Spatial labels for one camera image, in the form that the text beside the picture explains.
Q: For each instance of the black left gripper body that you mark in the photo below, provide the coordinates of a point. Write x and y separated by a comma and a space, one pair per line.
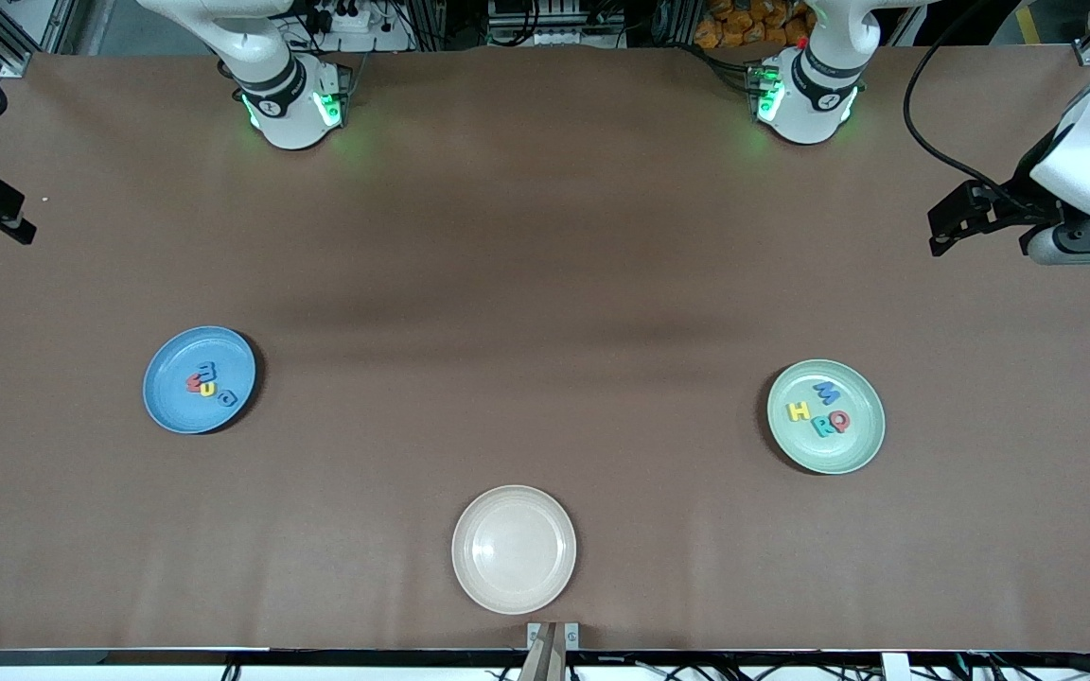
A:
1021, 198

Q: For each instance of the blue uppercase M letter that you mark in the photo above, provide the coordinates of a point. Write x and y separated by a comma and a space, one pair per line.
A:
826, 392

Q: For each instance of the red uppercase Q letter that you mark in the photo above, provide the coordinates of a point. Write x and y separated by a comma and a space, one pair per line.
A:
841, 422

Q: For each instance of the teal uppercase R letter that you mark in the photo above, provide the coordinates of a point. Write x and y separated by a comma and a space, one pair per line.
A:
821, 426

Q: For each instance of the yellow uppercase H letter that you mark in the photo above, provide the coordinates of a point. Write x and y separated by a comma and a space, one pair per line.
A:
799, 411

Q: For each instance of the red lowercase m letter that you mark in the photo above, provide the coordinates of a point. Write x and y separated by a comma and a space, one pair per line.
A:
193, 384

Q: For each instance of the blue lowercase m letter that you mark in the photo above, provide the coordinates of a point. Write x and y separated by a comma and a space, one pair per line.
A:
208, 369

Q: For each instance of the blue lowercase a letter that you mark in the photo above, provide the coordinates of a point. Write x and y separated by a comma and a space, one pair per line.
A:
228, 398

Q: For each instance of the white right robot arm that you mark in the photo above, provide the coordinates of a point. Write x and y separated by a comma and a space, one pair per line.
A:
285, 104

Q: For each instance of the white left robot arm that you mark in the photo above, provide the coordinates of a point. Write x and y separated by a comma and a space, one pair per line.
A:
815, 95

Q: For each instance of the blue round plate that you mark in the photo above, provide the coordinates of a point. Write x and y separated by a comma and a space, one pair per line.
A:
176, 407

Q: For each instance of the green round plate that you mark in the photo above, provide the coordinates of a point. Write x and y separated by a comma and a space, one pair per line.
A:
848, 454

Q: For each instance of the orange packet pile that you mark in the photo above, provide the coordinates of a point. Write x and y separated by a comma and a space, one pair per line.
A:
744, 24

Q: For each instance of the white power strip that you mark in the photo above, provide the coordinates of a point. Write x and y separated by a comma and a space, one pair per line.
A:
356, 21

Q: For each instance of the white electronics rack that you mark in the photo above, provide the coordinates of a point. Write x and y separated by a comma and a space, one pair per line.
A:
554, 38

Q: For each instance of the beige round plate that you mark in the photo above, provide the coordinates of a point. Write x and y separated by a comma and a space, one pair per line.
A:
514, 550

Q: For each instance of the metal clamp bracket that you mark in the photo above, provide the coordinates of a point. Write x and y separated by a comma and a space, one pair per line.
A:
533, 632

